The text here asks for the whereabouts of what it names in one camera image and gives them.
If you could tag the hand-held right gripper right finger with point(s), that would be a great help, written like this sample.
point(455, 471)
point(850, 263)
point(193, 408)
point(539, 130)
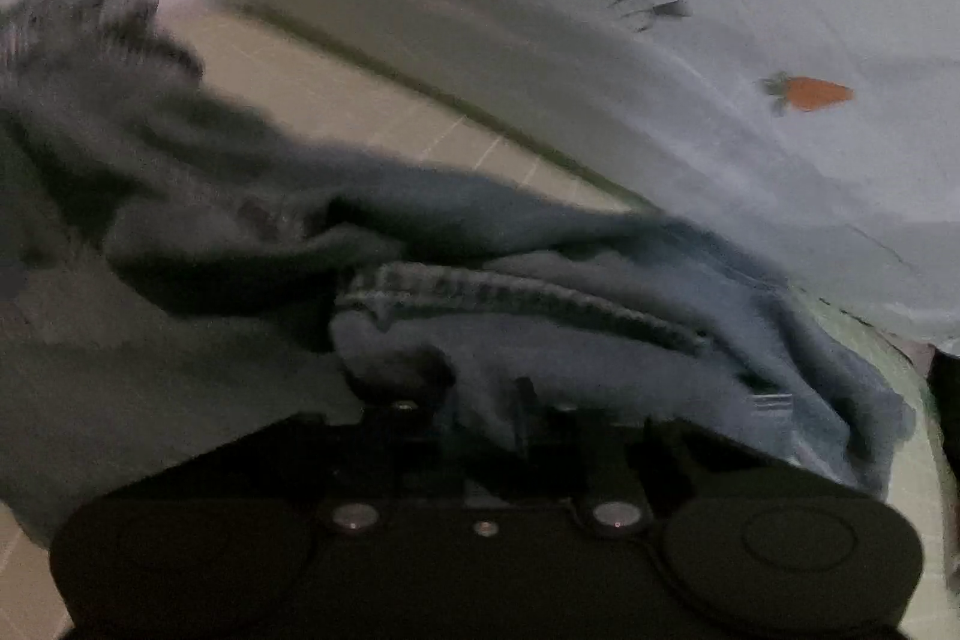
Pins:
point(592, 452)

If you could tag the blue denim jeans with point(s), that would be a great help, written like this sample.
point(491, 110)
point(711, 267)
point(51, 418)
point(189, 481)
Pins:
point(525, 250)

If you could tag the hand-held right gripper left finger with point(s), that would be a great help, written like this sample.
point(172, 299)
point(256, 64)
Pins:
point(401, 437)

